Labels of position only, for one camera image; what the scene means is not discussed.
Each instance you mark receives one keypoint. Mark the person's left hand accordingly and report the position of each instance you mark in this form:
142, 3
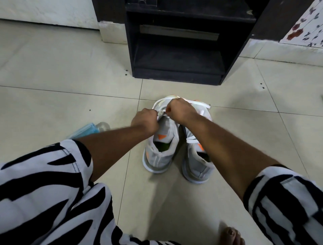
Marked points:
146, 121

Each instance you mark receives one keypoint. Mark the person's right hand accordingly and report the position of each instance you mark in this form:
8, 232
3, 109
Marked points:
181, 111

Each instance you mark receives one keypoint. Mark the grey sneaker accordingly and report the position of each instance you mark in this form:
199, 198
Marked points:
156, 159
196, 169

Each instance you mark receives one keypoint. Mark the person's left forearm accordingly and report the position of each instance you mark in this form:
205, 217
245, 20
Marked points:
113, 149

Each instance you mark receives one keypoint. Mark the person's right forearm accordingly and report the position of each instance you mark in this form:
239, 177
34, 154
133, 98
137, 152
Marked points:
232, 156

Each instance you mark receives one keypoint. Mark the person's right foot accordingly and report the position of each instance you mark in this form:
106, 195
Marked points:
231, 237

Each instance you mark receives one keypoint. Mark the black open shelf box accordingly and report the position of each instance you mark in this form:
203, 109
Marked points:
176, 60

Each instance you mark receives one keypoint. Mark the blue transparent bottle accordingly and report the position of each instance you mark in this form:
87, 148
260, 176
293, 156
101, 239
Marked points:
87, 130

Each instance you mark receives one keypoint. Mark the clear plastic box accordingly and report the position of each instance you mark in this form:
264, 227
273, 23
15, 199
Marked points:
141, 2

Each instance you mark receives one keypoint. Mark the dark brown wooden cabinet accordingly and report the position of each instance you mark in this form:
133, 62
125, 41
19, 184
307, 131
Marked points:
108, 10

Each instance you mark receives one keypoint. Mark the zebra striped garment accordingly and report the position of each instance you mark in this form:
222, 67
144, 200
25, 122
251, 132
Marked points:
37, 181

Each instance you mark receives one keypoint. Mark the white floral patterned sheet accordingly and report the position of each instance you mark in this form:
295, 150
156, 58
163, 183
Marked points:
307, 27

